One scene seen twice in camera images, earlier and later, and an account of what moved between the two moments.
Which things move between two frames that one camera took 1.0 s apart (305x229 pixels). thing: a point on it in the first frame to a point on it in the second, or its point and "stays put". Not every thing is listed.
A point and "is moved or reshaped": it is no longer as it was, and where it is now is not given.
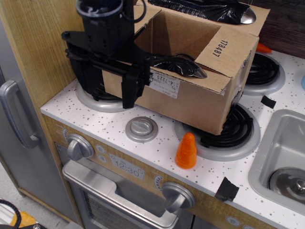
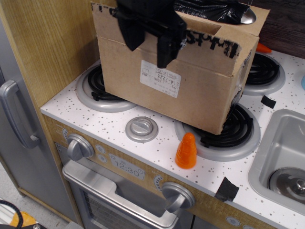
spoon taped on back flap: (233, 11) stays put
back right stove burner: (267, 76) stays put
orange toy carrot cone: (186, 154) stays put
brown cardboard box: (219, 37) is moved or reshaped
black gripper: (108, 41) to (158, 16)
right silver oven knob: (177, 196) stays put
